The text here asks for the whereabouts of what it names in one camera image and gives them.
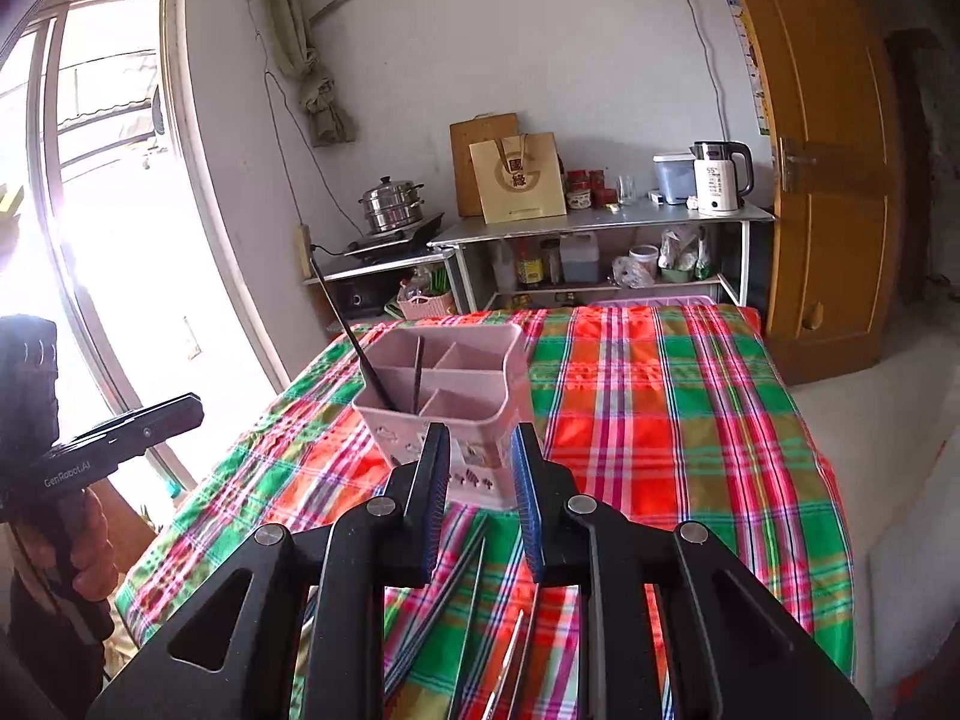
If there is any black wall cable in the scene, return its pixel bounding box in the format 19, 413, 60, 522
660, 0, 730, 143

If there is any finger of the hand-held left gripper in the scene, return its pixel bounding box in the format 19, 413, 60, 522
41, 392, 205, 477

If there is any steel steamer pot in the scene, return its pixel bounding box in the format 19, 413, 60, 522
358, 175, 427, 235

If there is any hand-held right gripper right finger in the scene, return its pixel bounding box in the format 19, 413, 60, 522
510, 422, 875, 720

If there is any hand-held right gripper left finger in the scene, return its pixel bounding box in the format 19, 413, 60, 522
86, 424, 451, 720

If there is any pink plastic utensil basket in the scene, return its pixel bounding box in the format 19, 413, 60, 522
352, 322, 535, 512

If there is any window frame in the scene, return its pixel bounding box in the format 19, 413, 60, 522
0, 0, 293, 496

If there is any plaid tablecloth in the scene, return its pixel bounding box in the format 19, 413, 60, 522
112, 306, 856, 720

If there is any black induction cooker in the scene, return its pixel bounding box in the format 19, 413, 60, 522
345, 211, 445, 262

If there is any wooden door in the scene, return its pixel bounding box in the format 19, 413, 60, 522
712, 0, 908, 387

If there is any plastic jug with dark liquid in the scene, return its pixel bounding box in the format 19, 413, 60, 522
559, 231, 601, 284

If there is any tied beige curtain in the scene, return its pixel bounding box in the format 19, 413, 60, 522
266, 0, 357, 147

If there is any metal shelf table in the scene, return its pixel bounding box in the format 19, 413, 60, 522
427, 201, 777, 312

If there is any pink woven basket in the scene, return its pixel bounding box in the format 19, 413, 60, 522
396, 289, 457, 320

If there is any wall calendar strip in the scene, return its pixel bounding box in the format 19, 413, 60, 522
724, 0, 772, 137

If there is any person's left hand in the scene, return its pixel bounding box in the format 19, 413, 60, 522
69, 484, 119, 605

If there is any wooden cutting board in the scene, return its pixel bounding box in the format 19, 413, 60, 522
450, 112, 520, 218

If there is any person's left forearm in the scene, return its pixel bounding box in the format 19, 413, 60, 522
0, 585, 115, 720

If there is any white electric kettle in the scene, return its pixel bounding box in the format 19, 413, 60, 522
691, 140, 754, 218

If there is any green and white plastic bag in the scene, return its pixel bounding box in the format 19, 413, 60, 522
658, 225, 713, 282

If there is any tan paper gift bag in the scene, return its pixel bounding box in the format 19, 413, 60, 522
469, 132, 568, 226

